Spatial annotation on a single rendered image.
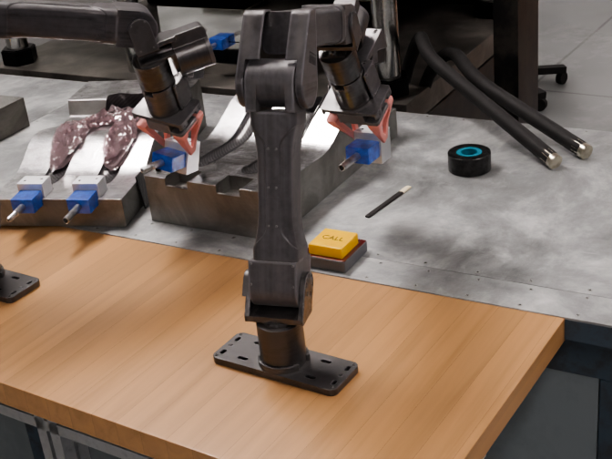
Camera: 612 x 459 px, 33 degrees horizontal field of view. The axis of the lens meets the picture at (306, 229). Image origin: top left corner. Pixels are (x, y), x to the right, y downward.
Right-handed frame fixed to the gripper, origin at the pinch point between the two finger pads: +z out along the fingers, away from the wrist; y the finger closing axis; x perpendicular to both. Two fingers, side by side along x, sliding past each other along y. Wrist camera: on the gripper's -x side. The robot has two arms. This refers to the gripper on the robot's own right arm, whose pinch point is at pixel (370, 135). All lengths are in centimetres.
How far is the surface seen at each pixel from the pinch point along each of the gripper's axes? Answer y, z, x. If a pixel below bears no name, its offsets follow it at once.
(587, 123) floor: 33, 200, -181
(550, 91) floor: 59, 216, -211
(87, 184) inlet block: 48, -2, 20
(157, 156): 32.2, -6.9, 15.0
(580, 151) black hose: -25.8, 27.8, -24.0
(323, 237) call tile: 1.5, 3.3, 19.3
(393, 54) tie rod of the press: 25, 34, -52
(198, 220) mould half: 27.8, 6.0, 18.3
